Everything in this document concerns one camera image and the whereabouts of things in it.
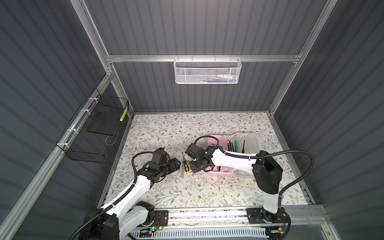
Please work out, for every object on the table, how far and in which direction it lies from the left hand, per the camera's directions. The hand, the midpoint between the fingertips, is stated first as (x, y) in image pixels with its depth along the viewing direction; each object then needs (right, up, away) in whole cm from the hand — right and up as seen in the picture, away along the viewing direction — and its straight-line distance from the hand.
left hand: (177, 164), depth 85 cm
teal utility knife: (+35, +10, +4) cm, 37 cm away
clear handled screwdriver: (+3, -4, +6) cm, 8 cm away
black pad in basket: (-37, +24, -5) cm, 45 cm away
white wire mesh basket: (+20, +64, +27) cm, 72 cm away
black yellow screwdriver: (+5, -3, +5) cm, 8 cm away
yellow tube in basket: (-29, +28, -3) cm, 41 cm away
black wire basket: (-40, +17, -13) cm, 46 cm away
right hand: (+11, -3, +2) cm, 11 cm away
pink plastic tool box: (+42, +12, +3) cm, 44 cm away
